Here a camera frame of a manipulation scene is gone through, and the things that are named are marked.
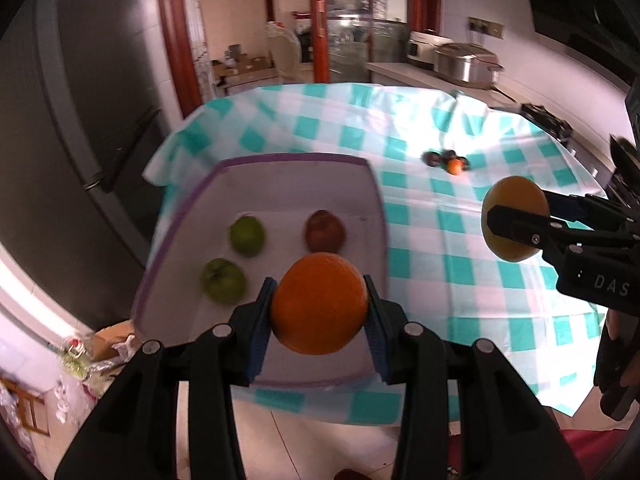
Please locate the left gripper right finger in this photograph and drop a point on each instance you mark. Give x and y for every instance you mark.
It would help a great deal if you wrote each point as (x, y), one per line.
(505, 431)

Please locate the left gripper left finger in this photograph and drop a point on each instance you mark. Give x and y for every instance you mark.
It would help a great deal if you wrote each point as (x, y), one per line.
(132, 431)

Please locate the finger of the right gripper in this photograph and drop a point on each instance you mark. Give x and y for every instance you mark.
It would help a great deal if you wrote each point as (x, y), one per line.
(514, 235)
(593, 211)

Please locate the orange tangerine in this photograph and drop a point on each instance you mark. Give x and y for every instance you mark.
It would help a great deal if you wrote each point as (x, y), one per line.
(455, 166)
(319, 305)

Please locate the large green tomato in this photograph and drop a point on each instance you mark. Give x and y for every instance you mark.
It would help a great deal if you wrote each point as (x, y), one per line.
(223, 281)

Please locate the dark red apple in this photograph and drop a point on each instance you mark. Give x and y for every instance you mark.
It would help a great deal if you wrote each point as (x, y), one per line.
(324, 232)

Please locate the green apple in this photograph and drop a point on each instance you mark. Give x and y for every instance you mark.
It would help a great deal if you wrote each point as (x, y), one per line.
(247, 236)

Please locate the right hand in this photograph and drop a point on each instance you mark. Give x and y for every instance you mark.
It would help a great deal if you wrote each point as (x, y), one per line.
(617, 365)

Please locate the cardboard box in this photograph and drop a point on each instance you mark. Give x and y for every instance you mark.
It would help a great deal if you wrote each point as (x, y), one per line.
(103, 341)

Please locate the black gas stove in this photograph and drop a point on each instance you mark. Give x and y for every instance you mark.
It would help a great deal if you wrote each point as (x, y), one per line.
(559, 128)

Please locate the teal checkered tablecloth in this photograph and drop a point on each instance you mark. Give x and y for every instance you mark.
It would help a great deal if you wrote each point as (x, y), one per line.
(439, 267)

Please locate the wooden chair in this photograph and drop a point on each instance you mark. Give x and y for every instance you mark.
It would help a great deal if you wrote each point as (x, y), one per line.
(31, 409)

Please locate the silver cooking pot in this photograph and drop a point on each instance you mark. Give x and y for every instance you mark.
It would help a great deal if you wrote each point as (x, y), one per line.
(467, 65)

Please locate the purple-rimmed white box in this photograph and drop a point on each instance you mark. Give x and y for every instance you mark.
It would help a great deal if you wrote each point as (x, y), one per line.
(282, 191)

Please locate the white plastic bag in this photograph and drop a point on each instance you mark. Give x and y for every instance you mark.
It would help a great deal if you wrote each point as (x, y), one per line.
(285, 51)

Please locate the dark refrigerator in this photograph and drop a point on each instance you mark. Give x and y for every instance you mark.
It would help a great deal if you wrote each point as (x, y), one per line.
(86, 100)

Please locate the wall socket plate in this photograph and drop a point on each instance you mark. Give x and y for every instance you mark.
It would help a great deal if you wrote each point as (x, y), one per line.
(485, 28)

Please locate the red wooden door frame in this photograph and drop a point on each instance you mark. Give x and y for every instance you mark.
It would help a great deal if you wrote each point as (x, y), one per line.
(178, 47)

